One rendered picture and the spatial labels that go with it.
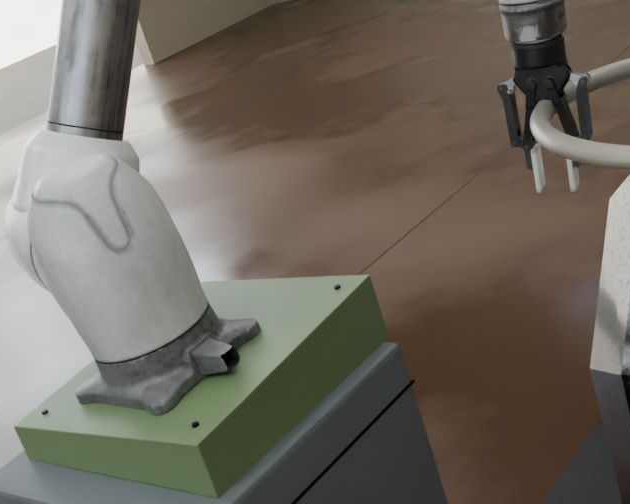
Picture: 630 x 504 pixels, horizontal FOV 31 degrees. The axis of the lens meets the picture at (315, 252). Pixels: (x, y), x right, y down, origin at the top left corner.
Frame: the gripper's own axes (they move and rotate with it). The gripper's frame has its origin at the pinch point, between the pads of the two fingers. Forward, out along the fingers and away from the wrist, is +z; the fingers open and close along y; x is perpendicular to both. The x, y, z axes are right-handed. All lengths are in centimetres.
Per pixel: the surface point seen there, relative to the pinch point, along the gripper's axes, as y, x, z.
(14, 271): -303, 188, 106
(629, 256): 10.2, -3.9, 12.9
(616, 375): 9.2, -16.0, 26.0
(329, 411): -14, -57, 7
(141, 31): -489, 587, 85
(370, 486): -12, -55, 19
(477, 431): -44, 57, 87
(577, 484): -15, 35, 84
